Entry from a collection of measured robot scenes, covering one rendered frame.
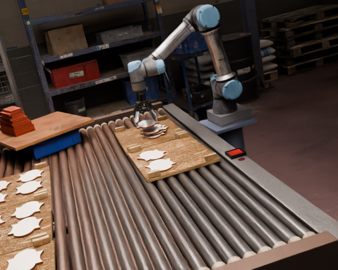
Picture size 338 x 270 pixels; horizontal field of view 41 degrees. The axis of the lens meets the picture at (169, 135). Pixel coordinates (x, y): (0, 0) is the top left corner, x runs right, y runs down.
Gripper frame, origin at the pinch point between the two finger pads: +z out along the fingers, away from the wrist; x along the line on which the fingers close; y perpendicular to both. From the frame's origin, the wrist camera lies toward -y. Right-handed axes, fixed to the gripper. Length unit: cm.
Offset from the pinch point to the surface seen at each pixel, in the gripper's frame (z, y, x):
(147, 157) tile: 6.3, 34.8, -9.0
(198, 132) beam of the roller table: 9.4, 10.1, 25.6
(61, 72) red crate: 15, -398, -33
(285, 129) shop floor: 102, -187, 178
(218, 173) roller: 9, 70, 14
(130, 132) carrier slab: 7.2, -16.4, -8.0
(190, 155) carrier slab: 7.2, 46.1, 9.4
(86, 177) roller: 9, 32, -40
